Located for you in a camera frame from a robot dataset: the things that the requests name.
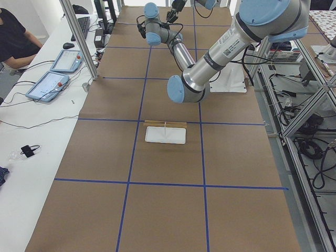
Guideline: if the crossing blue tape strip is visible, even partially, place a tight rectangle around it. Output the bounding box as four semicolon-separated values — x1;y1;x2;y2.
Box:
54;178;289;191

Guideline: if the black computer mouse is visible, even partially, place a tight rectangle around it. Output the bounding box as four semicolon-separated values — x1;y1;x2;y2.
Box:
62;43;75;49

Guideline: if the blue teach pendant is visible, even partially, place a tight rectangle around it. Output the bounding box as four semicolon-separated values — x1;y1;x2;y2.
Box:
25;71;70;102
50;49;82;74

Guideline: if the black monitor stand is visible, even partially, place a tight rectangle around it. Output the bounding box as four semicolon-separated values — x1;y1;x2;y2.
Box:
93;0;117;34

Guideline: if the long blue tape strip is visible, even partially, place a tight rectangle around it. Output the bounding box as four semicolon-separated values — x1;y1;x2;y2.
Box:
115;47;152;252

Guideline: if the near blue teach pendant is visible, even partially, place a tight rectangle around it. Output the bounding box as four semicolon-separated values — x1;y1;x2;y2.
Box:
25;71;70;102

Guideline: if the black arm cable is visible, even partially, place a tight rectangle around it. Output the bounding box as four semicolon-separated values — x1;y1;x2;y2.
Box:
136;15;184;48

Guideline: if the small black device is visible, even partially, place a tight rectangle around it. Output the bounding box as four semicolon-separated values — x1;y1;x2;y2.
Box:
21;145;40;158

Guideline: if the person in black shirt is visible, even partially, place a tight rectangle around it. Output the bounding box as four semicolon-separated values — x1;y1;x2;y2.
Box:
1;8;43;69

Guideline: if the black power adapter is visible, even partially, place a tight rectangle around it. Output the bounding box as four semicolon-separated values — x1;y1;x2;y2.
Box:
94;28;105;48

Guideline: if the clear plastic bag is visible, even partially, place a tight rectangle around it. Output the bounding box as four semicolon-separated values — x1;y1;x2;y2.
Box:
8;149;27;162

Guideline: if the blue patterned cloth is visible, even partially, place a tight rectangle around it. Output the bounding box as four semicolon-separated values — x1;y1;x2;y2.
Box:
0;167;10;186

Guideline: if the far blue teach pendant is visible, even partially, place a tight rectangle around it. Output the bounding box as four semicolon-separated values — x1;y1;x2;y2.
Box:
50;49;82;74

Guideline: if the black keyboard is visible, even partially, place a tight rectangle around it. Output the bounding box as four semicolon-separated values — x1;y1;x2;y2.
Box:
77;16;90;39

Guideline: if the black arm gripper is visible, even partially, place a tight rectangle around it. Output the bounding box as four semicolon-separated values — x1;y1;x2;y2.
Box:
166;0;186;24

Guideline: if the white towel rack tray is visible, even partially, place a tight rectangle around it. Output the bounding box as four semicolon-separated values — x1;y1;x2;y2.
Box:
145;127;186;144

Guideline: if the aluminium frame post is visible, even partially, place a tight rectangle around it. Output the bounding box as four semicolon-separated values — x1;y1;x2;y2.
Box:
60;0;98;80

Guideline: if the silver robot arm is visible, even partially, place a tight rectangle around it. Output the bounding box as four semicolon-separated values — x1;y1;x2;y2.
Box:
138;1;311;103

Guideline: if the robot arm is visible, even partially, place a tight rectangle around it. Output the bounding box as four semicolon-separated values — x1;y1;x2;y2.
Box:
166;0;221;24

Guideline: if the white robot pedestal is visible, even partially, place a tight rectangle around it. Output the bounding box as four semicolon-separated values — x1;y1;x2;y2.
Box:
209;62;247;93

